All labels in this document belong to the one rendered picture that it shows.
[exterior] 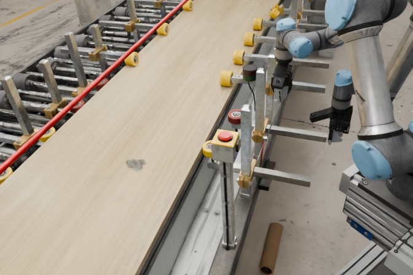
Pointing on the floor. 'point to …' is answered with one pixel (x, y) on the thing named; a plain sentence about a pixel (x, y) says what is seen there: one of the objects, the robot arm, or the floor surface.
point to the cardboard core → (271, 248)
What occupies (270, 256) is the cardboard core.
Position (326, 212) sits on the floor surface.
